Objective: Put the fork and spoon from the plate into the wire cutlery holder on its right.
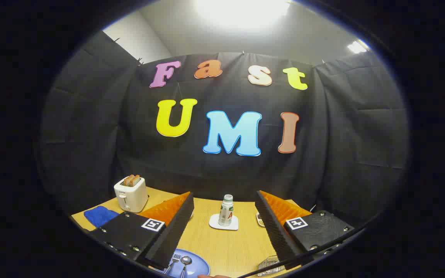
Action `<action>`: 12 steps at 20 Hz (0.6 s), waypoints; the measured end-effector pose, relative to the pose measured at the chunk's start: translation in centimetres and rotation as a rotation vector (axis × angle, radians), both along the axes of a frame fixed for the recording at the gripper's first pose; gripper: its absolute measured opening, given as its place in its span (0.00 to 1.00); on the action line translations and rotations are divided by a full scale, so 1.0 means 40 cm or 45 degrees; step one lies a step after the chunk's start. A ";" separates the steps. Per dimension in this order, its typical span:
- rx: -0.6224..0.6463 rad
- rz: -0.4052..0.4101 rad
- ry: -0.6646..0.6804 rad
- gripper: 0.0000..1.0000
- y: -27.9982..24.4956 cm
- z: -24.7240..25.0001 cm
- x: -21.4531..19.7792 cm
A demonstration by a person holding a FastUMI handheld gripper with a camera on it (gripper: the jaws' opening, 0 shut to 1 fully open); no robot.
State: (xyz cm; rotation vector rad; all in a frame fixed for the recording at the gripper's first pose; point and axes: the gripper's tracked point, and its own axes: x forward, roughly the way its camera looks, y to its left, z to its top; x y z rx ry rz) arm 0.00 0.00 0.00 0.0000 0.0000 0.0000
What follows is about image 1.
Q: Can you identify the large bright ceiling light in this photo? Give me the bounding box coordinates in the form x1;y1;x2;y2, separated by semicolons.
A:
194;0;290;29

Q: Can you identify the blue round plate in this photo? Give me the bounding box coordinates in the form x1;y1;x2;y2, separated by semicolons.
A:
157;248;211;278

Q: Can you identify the clear bottle with label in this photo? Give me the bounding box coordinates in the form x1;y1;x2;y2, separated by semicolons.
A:
218;194;234;227

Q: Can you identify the white toaster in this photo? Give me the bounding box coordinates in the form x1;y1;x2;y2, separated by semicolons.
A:
114;175;148;213

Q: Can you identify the white square coaster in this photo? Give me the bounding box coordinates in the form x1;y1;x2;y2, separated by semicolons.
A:
209;214;239;231

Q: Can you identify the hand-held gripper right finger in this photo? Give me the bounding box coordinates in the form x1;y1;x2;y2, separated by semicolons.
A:
255;190;356;271

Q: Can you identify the checked handle metal spoon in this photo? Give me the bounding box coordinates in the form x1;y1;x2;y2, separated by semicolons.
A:
179;256;192;278

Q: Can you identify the checked handle metal fork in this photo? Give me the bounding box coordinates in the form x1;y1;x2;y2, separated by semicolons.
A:
163;253;180;275

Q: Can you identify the metal wire cutlery rack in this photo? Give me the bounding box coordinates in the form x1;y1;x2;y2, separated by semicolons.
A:
256;255;287;277

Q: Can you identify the blue folded cloth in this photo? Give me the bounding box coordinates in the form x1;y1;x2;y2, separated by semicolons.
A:
83;206;119;228

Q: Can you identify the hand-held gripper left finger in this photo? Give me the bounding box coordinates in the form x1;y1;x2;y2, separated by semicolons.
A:
89;191;195;271

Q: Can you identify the small ceiling light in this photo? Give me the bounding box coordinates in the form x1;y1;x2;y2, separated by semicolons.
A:
347;40;369;54

